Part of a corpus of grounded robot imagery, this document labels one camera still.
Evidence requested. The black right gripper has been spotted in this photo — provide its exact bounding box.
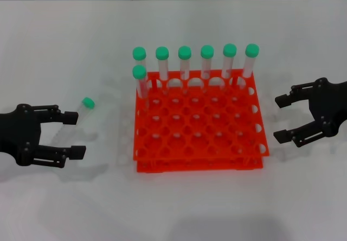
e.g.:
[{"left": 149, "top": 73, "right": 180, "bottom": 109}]
[{"left": 273, "top": 77, "right": 347, "bottom": 148}]

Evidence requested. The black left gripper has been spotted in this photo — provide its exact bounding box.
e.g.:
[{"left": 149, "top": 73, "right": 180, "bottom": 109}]
[{"left": 0, "top": 104, "right": 87, "bottom": 169}]

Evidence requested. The clear test tube green cap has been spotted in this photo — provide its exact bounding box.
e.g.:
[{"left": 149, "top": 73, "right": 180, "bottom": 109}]
[
  {"left": 200, "top": 45, "right": 215, "bottom": 92},
  {"left": 222, "top": 43, "right": 237, "bottom": 90},
  {"left": 132, "top": 65, "right": 150, "bottom": 113},
  {"left": 178, "top": 45, "right": 192, "bottom": 94},
  {"left": 238, "top": 43, "right": 260, "bottom": 90},
  {"left": 132, "top": 46, "right": 149, "bottom": 75},
  {"left": 53, "top": 97, "right": 96, "bottom": 147},
  {"left": 155, "top": 46, "right": 170, "bottom": 95}
]

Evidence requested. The orange test tube rack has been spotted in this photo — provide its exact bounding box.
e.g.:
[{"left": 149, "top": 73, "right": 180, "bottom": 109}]
[{"left": 132, "top": 68, "right": 271, "bottom": 173}]

